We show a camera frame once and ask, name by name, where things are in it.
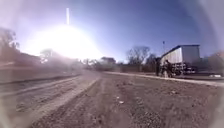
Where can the brown dirt ground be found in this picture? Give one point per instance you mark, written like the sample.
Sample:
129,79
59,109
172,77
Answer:
133,103

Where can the pole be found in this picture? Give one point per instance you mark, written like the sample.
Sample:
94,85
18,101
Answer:
163,46

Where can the bare tree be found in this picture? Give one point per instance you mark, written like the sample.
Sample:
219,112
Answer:
137,55

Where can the pale concrete path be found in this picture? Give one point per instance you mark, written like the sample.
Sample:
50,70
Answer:
173,79

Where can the white box trailer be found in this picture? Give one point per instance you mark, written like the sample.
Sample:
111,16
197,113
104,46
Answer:
181,55

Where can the low building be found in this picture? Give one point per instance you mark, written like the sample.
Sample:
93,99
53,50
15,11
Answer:
107,62

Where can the large tree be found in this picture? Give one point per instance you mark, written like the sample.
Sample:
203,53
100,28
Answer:
6,41

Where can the group of people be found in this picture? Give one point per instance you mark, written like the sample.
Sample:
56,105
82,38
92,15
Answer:
164,68

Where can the long low wall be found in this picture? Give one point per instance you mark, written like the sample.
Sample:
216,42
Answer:
30,73

